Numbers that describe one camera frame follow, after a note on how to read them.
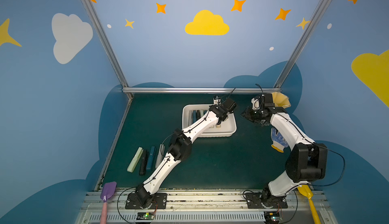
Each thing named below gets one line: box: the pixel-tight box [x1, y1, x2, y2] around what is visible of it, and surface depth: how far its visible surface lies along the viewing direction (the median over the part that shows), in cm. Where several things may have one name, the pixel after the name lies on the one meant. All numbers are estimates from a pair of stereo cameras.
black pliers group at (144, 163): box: [139, 149, 149, 176], surface depth 86 cm
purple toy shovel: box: [99, 181, 118, 224], surface depth 76 cm
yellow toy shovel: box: [297, 184, 321, 224], surface depth 76 cm
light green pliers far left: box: [126, 146, 144, 173], surface depth 87 cm
